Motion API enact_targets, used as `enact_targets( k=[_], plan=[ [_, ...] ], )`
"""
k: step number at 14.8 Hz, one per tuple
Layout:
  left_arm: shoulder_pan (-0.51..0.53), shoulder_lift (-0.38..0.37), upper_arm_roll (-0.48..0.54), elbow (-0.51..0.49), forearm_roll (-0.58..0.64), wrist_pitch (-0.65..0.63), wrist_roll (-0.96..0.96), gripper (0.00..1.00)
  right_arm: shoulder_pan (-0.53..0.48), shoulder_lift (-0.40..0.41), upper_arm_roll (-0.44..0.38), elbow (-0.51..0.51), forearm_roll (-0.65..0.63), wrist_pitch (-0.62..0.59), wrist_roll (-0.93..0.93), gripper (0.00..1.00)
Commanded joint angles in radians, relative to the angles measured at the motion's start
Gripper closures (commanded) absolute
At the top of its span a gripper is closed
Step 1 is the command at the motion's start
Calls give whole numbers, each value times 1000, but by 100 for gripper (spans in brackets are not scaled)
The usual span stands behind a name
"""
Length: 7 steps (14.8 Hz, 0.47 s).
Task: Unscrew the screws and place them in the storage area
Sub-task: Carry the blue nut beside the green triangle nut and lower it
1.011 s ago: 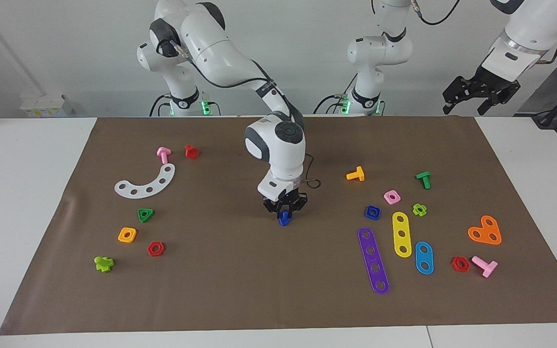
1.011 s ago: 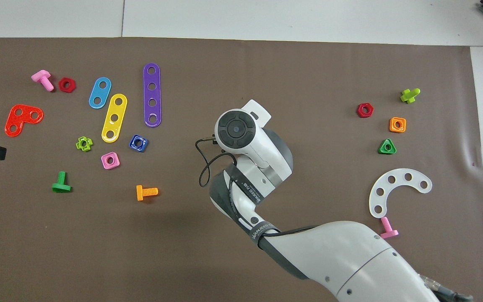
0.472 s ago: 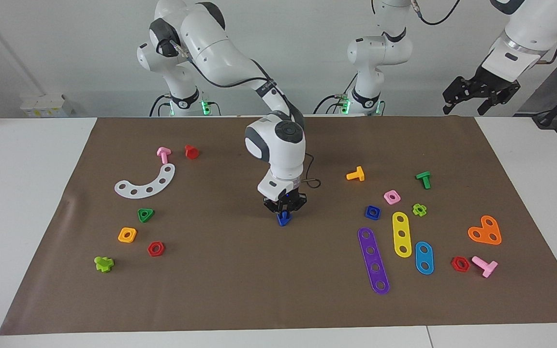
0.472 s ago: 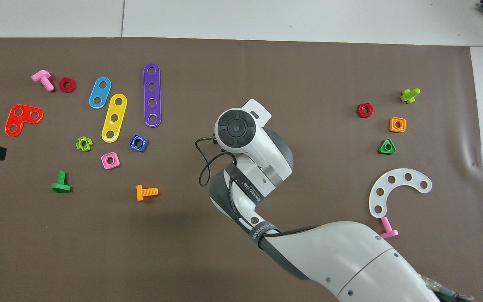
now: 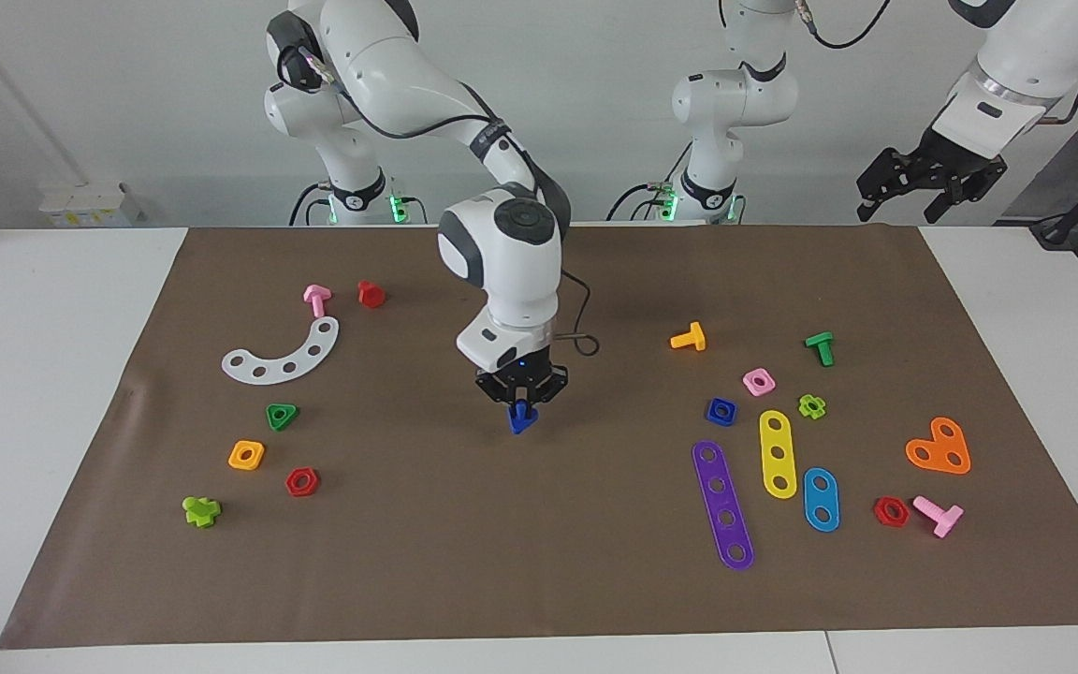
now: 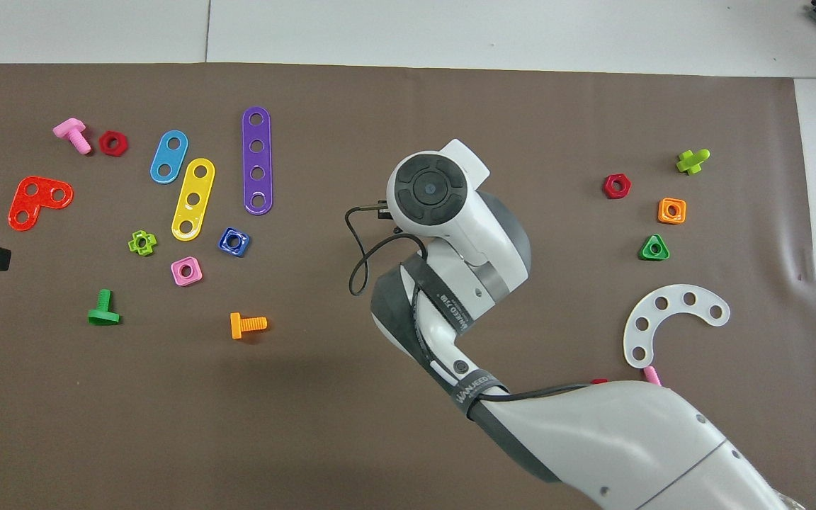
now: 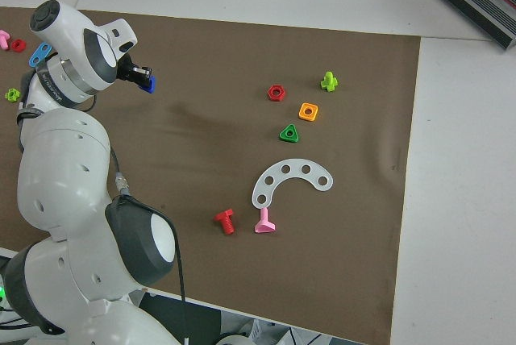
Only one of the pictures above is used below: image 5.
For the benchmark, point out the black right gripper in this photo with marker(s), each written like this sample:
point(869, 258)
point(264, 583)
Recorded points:
point(525, 370)

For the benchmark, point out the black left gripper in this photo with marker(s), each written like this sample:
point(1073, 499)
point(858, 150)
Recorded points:
point(960, 157)

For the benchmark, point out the blue triangle-head plastic bolt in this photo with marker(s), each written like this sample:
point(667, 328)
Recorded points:
point(520, 421)

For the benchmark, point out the blue square plastic nut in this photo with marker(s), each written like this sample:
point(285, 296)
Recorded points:
point(712, 415)

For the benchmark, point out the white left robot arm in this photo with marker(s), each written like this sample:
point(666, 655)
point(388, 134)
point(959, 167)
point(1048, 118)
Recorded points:
point(735, 94)

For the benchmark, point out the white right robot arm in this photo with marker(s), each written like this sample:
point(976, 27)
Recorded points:
point(511, 271)

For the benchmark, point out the dark grey partition panel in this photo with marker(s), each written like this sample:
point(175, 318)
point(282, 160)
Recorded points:
point(1054, 187)

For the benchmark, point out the brown paper table mat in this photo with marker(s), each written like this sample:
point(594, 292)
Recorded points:
point(502, 543)

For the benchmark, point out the orange plastic bolt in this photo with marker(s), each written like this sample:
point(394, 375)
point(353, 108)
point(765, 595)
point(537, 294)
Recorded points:
point(689, 339)

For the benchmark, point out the red plastic bolt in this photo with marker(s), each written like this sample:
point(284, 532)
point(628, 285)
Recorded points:
point(371, 295)

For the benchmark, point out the pink plastic bolt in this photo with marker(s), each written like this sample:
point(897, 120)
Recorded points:
point(317, 300)
point(941, 517)

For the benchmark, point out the pink square plastic nut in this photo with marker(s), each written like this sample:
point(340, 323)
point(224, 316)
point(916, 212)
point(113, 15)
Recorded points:
point(749, 384)

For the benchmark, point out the purple four-hole plastic strip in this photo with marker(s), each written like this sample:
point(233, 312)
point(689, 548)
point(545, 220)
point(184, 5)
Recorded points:
point(721, 501)

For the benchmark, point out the white curved five-hole plate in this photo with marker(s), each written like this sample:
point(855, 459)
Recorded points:
point(274, 371)

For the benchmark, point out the red hexagonal plastic nut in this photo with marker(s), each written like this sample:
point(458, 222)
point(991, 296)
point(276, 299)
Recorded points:
point(880, 511)
point(292, 483)

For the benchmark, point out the green triangular plastic nut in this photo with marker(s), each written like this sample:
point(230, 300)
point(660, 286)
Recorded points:
point(273, 421)

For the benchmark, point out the lime green flower nut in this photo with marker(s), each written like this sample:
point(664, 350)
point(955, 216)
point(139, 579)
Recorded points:
point(804, 407)

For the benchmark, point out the yellow three-hole plastic strip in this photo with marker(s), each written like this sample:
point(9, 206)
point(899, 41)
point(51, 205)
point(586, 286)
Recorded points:
point(778, 437)

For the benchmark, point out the orange three-hole angled plate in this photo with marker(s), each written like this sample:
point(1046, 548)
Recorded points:
point(937, 449)

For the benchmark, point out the orange square plastic nut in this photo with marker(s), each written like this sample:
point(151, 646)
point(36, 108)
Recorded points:
point(235, 459)

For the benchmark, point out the blue two-hole plastic strip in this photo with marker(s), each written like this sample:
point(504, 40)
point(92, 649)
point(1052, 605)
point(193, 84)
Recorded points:
point(821, 499)

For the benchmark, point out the lime green plastic bolt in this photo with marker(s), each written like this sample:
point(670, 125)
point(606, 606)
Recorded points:
point(199, 512)

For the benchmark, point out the white box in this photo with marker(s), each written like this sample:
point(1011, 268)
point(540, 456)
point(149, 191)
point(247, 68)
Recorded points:
point(71, 211)

